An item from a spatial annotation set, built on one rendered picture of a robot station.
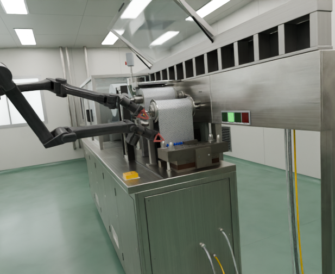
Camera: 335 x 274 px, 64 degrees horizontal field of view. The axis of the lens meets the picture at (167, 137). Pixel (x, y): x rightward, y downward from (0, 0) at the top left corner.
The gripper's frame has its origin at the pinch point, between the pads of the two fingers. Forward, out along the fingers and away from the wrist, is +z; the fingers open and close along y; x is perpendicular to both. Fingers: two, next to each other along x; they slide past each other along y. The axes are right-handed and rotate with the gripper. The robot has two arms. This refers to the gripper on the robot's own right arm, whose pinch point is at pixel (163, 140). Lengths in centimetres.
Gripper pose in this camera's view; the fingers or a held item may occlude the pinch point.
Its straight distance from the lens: 166.3
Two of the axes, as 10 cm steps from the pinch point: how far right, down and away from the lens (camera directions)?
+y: 3.9, 0.9, -9.2
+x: 3.8, -9.2, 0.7
